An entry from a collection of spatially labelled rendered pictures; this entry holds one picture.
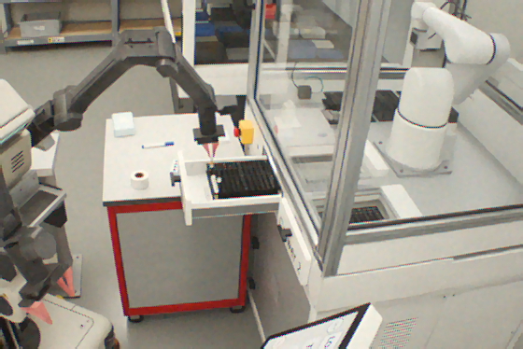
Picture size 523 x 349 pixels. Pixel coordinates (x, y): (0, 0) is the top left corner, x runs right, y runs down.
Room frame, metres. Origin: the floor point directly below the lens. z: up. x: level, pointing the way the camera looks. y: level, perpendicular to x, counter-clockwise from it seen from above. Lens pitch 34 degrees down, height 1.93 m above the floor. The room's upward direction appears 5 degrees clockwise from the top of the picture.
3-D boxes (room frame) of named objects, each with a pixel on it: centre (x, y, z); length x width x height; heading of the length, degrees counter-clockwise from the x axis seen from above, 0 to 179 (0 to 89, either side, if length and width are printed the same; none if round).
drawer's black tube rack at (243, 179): (1.48, 0.07, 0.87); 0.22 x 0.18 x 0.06; 106
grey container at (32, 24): (4.84, 2.43, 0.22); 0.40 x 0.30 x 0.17; 106
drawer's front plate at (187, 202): (1.43, 0.26, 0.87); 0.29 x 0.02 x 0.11; 16
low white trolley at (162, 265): (1.82, 0.38, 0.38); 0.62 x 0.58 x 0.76; 16
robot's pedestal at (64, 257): (1.71, 1.03, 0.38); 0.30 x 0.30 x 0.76; 16
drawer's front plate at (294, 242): (1.20, -0.11, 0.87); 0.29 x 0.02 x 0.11; 16
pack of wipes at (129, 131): (1.96, 0.64, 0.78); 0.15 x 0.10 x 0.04; 21
